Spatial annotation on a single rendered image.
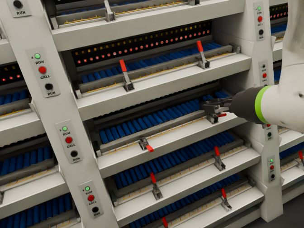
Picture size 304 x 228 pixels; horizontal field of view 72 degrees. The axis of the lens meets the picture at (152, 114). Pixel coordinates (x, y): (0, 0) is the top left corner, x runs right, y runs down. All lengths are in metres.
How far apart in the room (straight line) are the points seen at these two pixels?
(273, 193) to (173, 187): 0.48
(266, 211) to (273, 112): 0.69
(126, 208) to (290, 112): 0.57
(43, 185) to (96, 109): 0.27
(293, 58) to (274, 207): 0.80
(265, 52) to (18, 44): 0.77
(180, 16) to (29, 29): 0.41
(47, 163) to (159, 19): 0.54
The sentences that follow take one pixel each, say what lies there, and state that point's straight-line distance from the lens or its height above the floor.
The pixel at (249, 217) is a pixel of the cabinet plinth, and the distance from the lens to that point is 1.14.
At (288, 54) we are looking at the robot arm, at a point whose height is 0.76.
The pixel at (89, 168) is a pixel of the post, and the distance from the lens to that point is 0.66.
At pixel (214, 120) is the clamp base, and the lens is 0.79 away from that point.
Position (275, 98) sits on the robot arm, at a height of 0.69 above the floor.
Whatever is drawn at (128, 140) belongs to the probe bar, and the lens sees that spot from 0.70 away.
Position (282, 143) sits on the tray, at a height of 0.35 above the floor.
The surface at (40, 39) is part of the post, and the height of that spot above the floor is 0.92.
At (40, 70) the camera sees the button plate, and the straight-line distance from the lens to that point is 0.59.
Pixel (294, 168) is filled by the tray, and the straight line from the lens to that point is 1.22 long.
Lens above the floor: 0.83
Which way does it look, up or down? 16 degrees down
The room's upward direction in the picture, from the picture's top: 14 degrees counter-clockwise
